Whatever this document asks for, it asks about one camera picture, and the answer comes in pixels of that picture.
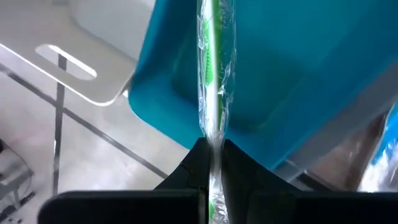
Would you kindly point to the green toothbrush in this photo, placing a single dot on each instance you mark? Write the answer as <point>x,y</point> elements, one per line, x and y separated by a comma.
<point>213,62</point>

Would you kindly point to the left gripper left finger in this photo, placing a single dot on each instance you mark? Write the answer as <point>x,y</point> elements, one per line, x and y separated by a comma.
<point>186,177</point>

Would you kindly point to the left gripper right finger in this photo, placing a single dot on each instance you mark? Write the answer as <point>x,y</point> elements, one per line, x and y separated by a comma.
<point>248,177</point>

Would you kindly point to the teal plastic bin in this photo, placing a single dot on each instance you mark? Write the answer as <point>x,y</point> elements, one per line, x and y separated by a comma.
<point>280,62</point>

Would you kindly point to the blue toothbrush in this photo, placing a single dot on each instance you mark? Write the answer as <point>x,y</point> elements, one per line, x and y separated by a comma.
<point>382,161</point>

